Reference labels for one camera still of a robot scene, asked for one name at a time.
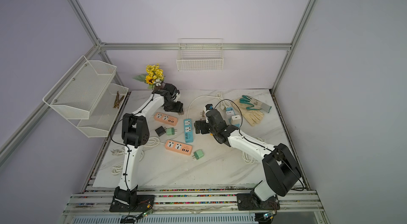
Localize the pink power strip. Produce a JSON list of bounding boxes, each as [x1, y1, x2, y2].
[[154, 112, 178, 126], [165, 140, 192, 156]]

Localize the green charger plug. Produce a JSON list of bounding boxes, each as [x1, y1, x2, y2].
[[192, 149, 205, 160], [166, 128, 177, 136]]

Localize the black charger plug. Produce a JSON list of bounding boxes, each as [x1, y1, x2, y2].
[[155, 126, 166, 137]]

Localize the pink power strip front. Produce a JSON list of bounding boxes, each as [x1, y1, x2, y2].
[[165, 140, 192, 156]]

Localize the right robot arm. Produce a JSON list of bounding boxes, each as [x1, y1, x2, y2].
[[195, 104, 303, 202]]

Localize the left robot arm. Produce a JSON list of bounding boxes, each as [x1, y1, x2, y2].
[[113, 83, 183, 205]]

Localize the white charger plug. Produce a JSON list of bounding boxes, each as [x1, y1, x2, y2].
[[230, 115, 242, 128]]

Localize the small blue power strip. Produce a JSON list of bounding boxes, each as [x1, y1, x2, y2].
[[225, 107, 235, 118]]

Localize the yellow artificial flowers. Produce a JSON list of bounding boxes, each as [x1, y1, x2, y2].
[[133, 64, 165, 89]]

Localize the beige work glove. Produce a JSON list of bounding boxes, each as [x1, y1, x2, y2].
[[233, 99, 265, 126]]

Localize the green grey work glove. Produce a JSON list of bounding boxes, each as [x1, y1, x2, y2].
[[239, 95, 271, 113]]

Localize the wooden clothespins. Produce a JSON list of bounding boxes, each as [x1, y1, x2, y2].
[[113, 91, 125, 109]]

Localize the white cable far right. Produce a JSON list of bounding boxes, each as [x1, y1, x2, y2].
[[185, 92, 231, 120]]

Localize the white wire wall basket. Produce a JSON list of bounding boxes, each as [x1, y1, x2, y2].
[[177, 38, 224, 72]]

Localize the white coiled cable right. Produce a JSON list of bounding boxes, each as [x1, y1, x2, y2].
[[241, 136, 266, 165]]

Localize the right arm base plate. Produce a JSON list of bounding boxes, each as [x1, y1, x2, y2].
[[236, 193, 280, 211]]

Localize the white mesh wall shelf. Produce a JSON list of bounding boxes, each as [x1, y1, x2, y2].
[[42, 56, 128, 138]]

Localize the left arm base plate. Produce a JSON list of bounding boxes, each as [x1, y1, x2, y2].
[[109, 195, 155, 213]]

